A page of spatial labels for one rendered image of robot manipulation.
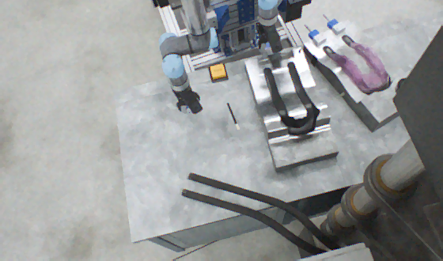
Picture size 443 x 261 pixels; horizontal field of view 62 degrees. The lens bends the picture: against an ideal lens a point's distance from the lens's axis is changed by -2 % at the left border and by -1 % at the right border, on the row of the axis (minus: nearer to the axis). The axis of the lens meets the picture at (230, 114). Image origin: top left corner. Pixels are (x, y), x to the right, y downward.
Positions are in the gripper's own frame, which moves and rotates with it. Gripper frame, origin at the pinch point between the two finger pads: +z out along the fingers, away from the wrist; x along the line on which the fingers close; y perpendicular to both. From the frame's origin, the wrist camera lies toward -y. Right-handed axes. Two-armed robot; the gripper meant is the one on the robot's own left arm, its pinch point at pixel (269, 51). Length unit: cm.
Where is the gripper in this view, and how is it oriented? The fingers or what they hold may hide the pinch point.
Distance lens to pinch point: 175.3
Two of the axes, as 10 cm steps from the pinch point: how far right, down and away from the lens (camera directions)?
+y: -3.2, -8.5, 4.2
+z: 0.8, 4.2, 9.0
